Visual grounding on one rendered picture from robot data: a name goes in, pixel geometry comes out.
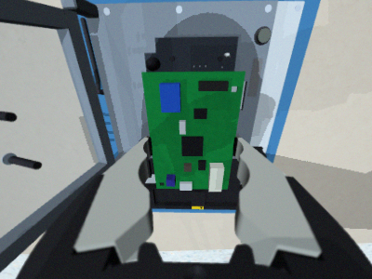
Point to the green circuit board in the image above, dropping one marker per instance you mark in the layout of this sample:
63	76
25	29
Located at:
192	119

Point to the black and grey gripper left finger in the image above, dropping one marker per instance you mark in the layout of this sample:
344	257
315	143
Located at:
102	227

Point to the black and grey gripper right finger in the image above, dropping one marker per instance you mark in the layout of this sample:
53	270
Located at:
287	228

